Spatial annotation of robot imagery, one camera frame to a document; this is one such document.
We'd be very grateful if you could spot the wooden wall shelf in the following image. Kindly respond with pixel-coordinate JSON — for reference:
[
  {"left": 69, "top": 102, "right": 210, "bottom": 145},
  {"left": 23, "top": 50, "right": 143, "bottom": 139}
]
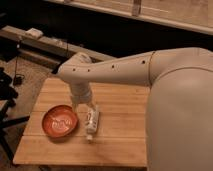
[{"left": 45, "top": 0, "right": 213, "bottom": 36}]

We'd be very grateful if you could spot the orange ceramic bowl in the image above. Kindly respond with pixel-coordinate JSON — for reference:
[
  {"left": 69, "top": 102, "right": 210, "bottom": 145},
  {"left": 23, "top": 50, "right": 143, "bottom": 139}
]
[{"left": 42, "top": 105, "right": 78, "bottom": 138}]

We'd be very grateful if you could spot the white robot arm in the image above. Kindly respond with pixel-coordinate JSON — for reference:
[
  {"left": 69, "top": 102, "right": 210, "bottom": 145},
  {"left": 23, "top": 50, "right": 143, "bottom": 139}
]
[{"left": 57, "top": 47, "right": 213, "bottom": 171}]

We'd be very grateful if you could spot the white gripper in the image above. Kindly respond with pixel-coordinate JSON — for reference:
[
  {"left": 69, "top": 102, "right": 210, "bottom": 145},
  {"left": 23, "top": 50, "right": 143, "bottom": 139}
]
[{"left": 69, "top": 83, "right": 95, "bottom": 113}]

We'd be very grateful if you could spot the small white box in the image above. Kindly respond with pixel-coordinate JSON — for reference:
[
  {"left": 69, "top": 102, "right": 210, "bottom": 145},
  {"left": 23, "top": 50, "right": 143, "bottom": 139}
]
[{"left": 25, "top": 28, "right": 43, "bottom": 38}]

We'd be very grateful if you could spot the black cable with plug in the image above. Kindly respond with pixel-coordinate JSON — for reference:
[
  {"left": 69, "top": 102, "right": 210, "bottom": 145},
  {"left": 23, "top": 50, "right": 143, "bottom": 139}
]
[{"left": 12, "top": 39, "right": 25, "bottom": 86}]

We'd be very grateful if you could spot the black office chair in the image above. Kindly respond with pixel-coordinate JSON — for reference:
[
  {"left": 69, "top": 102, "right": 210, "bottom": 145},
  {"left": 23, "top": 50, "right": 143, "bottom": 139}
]
[{"left": 0, "top": 67, "right": 29, "bottom": 162}]

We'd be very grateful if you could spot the white plastic bottle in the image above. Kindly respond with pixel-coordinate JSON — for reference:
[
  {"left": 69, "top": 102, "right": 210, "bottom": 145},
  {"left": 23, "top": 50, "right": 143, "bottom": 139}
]
[{"left": 85, "top": 105, "right": 100, "bottom": 141}]

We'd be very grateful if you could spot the long wooden beam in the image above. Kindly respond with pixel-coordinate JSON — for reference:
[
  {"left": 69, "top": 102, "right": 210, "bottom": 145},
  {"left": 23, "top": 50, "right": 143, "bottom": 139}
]
[{"left": 0, "top": 25, "right": 113, "bottom": 61}]

